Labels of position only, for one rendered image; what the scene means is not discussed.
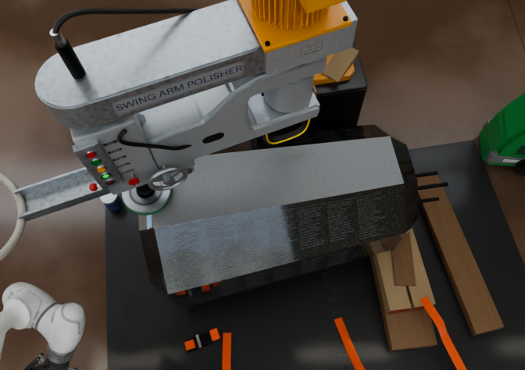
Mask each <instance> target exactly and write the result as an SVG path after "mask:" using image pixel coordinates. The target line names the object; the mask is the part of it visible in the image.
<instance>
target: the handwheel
mask: <svg viewBox="0 0 525 370"><path fill-rule="evenodd" d="M170 172H174V173H170ZM179 173H183V176H182V177H181V178H180V179H179V180H178V181H177V182H175V183H173V182H174V181H175V179H174V177H175V176H176V175H178V174H179ZM161 175H162V178H157V177H158V176H161ZM187 177H188V172H187V170H186V169H184V168H182V167H179V166H172V167H168V168H167V165H162V166H161V170H159V171H158V172H156V173H154V174H153V175H152V176H151V177H150V178H149V180H148V186H149V187H150V188H151V189H153V190H159V191H161V190H170V189H173V188H174V187H177V186H179V185H181V184H182V183H183V182H184V181H185V180H186V179H187ZM154 182H163V184H165V185H166V186H156V185H154V184H153V183H154Z"/></svg>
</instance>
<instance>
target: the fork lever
mask: <svg viewBox="0 0 525 370"><path fill-rule="evenodd" d="M186 170H187V174H190V173H192V169H186ZM91 183H96V184H98V183H97V182H96V180H95V179H94V177H93V176H92V175H91V174H90V173H89V172H88V170H87V169H86V167H84V168H81V169H77V170H74V171H72V172H69V173H65V174H62V175H60V176H56V177H52V178H50V179H47V180H43V181H41V182H38V183H34V184H31V185H29V186H26V187H21V188H19V189H16V190H14V191H13V193H14V194H22V195H23V198H24V200H25V204H26V208H27V212H25V213H23V214H20V215H18V219H26V222H27V221H30V220H32V219H36V218H38V217H41V216H43V215H47V214H50V213H53V212H57V211H59V210H62V209H64V208H68V207H71V206H74V205H78V204H80V203H83V202H85V201H90V200H92V199H95V198H97V197H101V196H104V195H107V194H111V192H110V190H109V189H108V188H107V189H104V190H103V189H102V188H101V187H99V188H98V189H97V190H96V191H91V190H90V189H89V186H90V184H91Z"/></svg>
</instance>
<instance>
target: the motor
mask: <svg viewBox="0 0 525 370"><path fill-rule="evenodd" d="M238 1H239V3H240V5H241V7H242V9H243V11H244V13H245V15H246V17H247V19H248V21H249V23H250V25H251V27H252V29H253V31H254V33H255V35H256V37H257V39H258V41H259V43H260V45H261V47H262V49H263V51H264V53H267V52H271V51H274V50H277V49H279V48H283V47H286V46H288V45H291V44H296V43H298V42H301V41H305V40H308V39H310V38H313V37H317V36H320V35H323V34H327V33H330V32H332V31H335V30H339V29H341V28H344V27H348V26H351V25H352V21H351V19H350V17H349V16H348V14H347V13H346V11H345V9H344V8H343V6H342V4H341V3H342V2H345V1H346V0H238Z"/></svg>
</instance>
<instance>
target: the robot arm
mask: <svg viewBox="0 0 525 370"><path fill-rule="evenodd" d="M2 303H3V306H4V308H3V311H2V312H0V359H1V355H2V348H3V344H4V340H5V335H6V333H7V331H8V330H9V329H11V328H14V329H30V328H32V327H33V328H35V329H36V330H37V331H38V332H40V333H41V334H42V335H43V337H44V338H45V339H46V340H47V341H48V346H47V350H46V356H47V357H44V356H43V354H42V353H40V354H39V355H38V357H37V358H35V359H34V360H33V361H32V362H30V363H29V364H28V365H27V366H26V367H25V369H24V370H77V368H73V369H72V368H69V363H70V359H71V358H72V356H73V355H74V352H75V350H76V348H77V345H78V343H79V342H80V340H81V338H82V336H83V333H84V327H85V322H86V315H85V311H84V309H83V307H82V306H80V305H79V304H77V303H73V302H70V303H66V304H63V305H61V304H59V303H58V302H57V301H55V300H54V298H53V297H51V296H50V295H49V294H47V293H46V292H44V291H43V290H41V289H40V288H38V287H36V286H34V285H32V284H29V283H24V282H18V283H14V284H12V285H10V286H8V287H7V288H6V289H5V291H4V293H3V295H2ZM42 361H43V362H44V364H42V365H38V366H35V365H36V364H37V363H38V362H39V363H40V362H42ZM34 366H35V367H34Z"/></svg>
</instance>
